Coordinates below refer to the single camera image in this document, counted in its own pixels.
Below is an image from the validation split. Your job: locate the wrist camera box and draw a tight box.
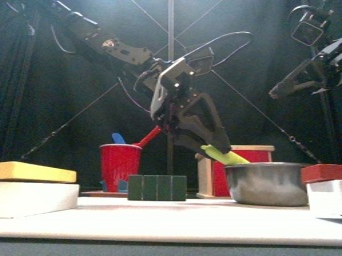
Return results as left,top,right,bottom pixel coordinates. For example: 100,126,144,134
149,57,198,120
290,12,332,47

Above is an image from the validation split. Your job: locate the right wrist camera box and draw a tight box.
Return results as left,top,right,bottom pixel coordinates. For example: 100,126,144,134
290,12,332,47

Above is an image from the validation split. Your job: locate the wooden box with red panels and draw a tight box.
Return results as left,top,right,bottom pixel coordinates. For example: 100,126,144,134
194,144,276,200

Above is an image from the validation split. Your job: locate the blue toy utensil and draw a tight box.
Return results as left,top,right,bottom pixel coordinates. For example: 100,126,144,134
111,132,127,145

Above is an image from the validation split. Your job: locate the black looped camera cable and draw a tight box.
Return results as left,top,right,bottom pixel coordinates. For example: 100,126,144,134
183,30,254,68

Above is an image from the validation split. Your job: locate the red topped white block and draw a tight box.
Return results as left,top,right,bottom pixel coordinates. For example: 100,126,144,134
299,163,342,220

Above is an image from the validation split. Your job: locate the yellow topped white block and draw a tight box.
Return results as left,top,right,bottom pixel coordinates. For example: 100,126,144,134
0,161,81,220

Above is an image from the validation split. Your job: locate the dark green segmented block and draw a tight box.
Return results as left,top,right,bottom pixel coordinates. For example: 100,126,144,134
127,174,188,202

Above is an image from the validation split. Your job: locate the red toy utensil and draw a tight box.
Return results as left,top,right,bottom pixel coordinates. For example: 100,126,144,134
132,125,163,149

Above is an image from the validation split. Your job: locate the steel cooking pot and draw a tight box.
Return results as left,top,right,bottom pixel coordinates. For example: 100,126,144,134
223,162,310,207

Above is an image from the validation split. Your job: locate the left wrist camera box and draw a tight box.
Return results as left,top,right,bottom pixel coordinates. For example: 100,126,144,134
149,57,198,120

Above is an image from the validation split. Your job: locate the vertical metal frame pole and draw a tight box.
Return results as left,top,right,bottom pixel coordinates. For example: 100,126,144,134
167,0,175,175

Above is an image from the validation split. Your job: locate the white cutting board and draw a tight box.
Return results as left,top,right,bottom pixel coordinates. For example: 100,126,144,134
0,196,342,248

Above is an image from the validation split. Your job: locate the red plastic cup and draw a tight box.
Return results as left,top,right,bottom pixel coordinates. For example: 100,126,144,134
99,143,143,193

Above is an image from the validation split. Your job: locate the lime green handled spoon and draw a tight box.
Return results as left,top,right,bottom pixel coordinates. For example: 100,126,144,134
199,143,251,166

